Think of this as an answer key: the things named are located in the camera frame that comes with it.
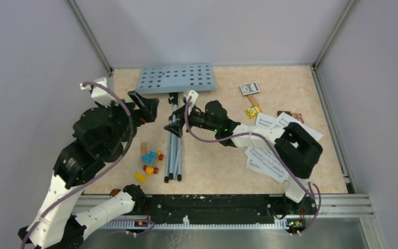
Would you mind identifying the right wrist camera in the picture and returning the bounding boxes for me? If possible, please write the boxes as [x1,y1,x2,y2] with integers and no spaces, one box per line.
[182,90,199,113]

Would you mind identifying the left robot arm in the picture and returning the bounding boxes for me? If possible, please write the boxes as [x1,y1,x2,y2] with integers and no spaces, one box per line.
[18,91,159,248]

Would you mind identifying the red owl toy block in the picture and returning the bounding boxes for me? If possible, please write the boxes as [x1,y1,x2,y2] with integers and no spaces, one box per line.
[291,113,304,123]

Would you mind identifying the wooden block left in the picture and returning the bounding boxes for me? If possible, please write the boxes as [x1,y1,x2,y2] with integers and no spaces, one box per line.
[140,142,148,157]

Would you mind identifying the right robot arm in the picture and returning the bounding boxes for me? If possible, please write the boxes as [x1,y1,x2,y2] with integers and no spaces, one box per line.
[164,100,323,214]

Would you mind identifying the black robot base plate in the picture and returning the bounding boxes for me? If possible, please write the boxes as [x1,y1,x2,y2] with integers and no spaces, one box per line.
[131,194,318,227]

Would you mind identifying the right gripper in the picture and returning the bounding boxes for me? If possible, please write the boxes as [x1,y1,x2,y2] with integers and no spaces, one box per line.
[165,103,219,139]

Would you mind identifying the yellow printed toy block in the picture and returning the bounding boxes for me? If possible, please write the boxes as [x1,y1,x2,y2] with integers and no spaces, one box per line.
[245,106,262,119]

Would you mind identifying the toy block car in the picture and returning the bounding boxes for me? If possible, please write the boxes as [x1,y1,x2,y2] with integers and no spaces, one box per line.
[141,150,164,175]

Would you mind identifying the purple cable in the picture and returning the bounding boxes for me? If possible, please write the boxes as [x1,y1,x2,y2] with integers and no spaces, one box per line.
[20,81,157,249]
[183,96,322,236]

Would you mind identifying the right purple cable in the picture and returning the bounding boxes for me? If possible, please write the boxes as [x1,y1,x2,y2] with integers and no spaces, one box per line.
[183,96,322,236]

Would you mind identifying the blue music stand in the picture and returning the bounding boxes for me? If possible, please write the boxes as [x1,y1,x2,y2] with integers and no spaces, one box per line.
[136,63,216,183]

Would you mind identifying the playing card box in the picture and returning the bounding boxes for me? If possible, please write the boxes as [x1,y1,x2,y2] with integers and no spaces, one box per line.
[239,82,260,96]

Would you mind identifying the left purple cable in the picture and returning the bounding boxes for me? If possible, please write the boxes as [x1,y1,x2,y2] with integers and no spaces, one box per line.
[20,81,157,249]

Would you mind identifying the dark brown block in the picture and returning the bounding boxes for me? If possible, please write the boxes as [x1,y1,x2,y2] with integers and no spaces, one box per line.
[277,111,292,116]

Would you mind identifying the yellow toy brick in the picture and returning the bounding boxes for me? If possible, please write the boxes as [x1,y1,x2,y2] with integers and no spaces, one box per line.
[134,172,147,183]

